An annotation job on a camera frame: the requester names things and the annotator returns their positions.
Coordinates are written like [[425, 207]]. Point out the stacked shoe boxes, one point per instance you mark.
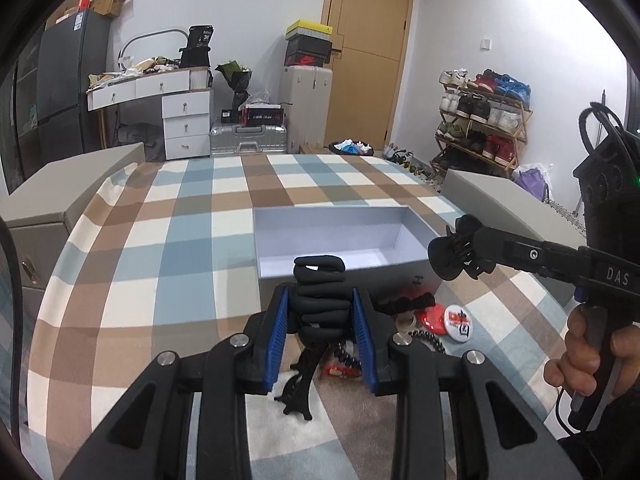
[[308, 44]]

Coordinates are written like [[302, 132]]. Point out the black red shoe box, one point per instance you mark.
[[261, 114]]

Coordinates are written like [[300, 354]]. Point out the grey cardboard box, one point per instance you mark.
[[384, 249]]

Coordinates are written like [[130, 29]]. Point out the purple bag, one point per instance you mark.
[[535, 180]]

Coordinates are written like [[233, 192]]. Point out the plaid bed cover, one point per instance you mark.
[[163, 258]]

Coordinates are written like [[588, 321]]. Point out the grey left nightstand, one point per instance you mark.
[[43, 211]]

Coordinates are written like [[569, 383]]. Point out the red China badge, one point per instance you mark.
[[432, 319]]

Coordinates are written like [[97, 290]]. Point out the silver aluminium suitcase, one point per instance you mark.
[[230, 140]]

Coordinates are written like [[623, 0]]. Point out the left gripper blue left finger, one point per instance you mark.
[[267, 331]]

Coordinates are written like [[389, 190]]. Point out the wooden door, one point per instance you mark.
[[369, 45]]

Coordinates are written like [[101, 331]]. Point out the white red round badge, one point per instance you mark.
[[458, 323]]

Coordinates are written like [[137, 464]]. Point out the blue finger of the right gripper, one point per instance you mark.
[[546, 259]]

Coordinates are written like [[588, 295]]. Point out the black basket with items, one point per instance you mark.
[[351, 148]]

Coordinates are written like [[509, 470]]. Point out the black refrigerator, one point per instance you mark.
[[48, 87]]

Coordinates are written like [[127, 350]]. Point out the white dressing desk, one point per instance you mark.
[[186, 105]]

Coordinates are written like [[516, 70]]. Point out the white upright suitcase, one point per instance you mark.
[[304, 93]]

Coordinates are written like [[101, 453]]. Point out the wooden shoe rack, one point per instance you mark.
[[483, 123]]

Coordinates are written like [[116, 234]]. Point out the black flower bouquet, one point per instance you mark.
[[238, 79]]

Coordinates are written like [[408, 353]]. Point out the black gift bag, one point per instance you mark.
[[196, 51]]

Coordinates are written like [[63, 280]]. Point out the right hand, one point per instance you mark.
[[574, 370]]

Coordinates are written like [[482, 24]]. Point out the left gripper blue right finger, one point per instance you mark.
[[372, 331]]

